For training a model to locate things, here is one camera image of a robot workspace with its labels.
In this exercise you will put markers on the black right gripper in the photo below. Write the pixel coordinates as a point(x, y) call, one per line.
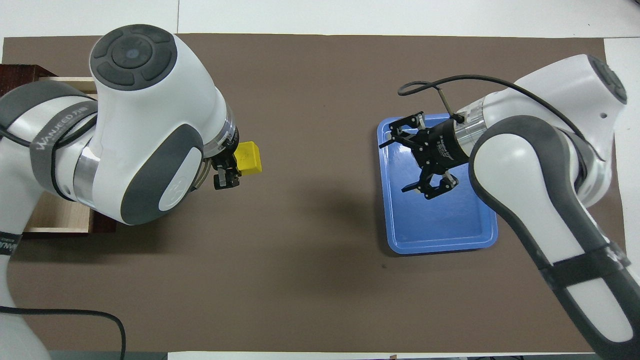
point(442, 147)

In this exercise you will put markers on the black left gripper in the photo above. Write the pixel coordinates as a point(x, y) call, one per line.
point(227, 152)

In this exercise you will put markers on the yellow cube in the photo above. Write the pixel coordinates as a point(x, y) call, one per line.
point(249, 157)

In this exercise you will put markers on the dark wooden drawer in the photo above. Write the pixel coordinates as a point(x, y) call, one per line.
point(60, 215)

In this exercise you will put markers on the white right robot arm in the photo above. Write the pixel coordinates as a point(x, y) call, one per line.
point(540, 165)

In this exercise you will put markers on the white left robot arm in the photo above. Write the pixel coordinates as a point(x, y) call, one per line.
point(150, 100)

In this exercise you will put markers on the dark wooden drawer cabinet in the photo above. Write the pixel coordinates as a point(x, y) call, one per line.
point(17, 77)

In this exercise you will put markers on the blue plastic tray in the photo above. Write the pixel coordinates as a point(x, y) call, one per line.
point(435, 225)

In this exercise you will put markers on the brown table mat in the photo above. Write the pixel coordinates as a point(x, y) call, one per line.
point(310, 240)

